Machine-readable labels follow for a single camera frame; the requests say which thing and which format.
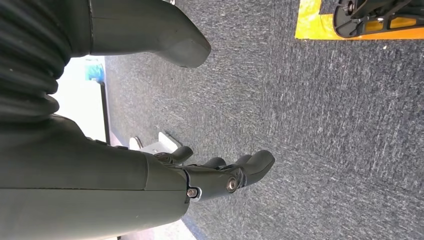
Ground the teal green sign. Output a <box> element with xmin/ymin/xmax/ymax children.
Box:
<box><xmin>84</xmin><ymin>57</ymin><xmax>106</xmax><ymax>83</ymax></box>

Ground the yellow floor tape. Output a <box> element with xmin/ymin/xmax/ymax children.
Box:
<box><xmin>294</xmin><ymin>0</ymin><xmax>424</xmax><ymax>41</ymax></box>

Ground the grey kiosk stand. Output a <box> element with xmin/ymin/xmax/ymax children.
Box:
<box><xmin>128</xmin><ymin>131</ymin><xmax>183</xmax><ymax>156</ymax></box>

